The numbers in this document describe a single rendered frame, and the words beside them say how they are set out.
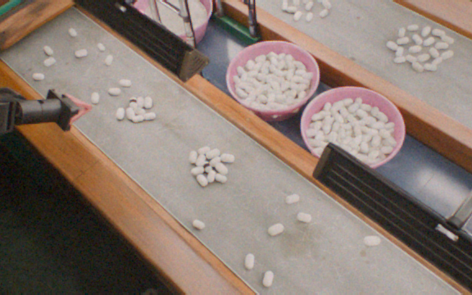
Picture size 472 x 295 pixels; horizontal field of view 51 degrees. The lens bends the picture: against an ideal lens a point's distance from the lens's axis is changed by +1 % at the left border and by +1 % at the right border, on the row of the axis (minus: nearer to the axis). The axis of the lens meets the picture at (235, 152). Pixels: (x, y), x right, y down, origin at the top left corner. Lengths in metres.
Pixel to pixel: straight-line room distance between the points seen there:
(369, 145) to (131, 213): 0.64
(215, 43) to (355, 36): 0.45
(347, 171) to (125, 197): 0.61
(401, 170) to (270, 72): 0.47
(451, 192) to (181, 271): 0.71
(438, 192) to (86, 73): 1.07
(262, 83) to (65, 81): 0.60
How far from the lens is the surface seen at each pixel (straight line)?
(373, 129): 1.37
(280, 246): 1.19
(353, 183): 0.88
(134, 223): 1.24
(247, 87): 1.45
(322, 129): 1.37
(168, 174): 1.31
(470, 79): 1.55
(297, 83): 1.47
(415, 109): 1.40
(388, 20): 1.66
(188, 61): 1.05
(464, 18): 1.67
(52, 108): 1.25
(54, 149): 1.43
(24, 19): 1.72
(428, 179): 1.40
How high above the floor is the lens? 1.84
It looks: 57 degrees down
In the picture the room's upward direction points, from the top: 9 degrees counter-clockwise
